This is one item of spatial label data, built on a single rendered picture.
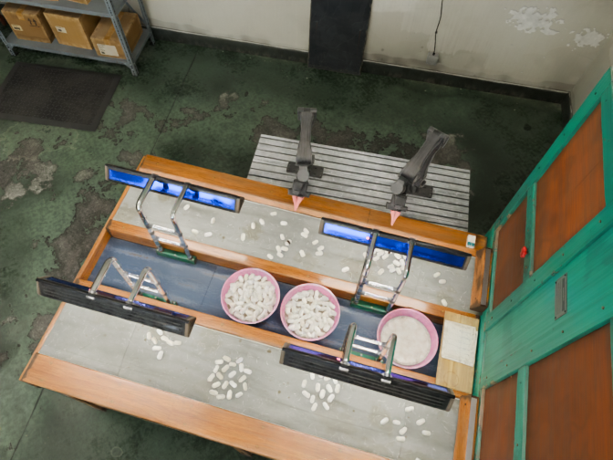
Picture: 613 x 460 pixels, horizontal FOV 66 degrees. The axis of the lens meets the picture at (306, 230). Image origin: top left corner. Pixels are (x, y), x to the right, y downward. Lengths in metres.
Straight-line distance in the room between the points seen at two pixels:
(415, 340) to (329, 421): 0.51
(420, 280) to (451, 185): 0.65
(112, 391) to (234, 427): 0.52
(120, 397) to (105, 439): 0.83
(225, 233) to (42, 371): 0.97
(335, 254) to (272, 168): 0.65
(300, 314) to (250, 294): 0.25
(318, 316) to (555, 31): 2.71
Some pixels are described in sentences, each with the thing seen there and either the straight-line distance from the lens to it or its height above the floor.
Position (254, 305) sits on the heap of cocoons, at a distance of 2.18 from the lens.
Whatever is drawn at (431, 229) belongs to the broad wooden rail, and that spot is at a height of 0.76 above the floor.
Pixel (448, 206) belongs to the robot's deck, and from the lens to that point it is 2.62.
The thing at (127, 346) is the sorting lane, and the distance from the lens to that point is 2.24.
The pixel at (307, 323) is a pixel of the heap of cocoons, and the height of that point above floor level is 0.73.
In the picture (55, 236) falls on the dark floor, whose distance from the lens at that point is 3.53.
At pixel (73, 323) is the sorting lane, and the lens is 2.36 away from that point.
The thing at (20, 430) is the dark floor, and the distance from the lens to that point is 3.17.
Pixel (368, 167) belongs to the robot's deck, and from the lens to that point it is 2.67.
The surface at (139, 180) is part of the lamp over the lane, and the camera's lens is 2.18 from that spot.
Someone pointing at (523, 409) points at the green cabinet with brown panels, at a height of 1.27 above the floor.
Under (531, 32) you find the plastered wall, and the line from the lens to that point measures 3.95.
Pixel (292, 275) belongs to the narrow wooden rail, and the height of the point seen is 0.76.
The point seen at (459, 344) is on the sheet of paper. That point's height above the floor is 0.78.
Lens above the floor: 2.78
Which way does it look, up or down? 61 degrees down
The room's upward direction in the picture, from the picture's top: 3 degrees clockwise
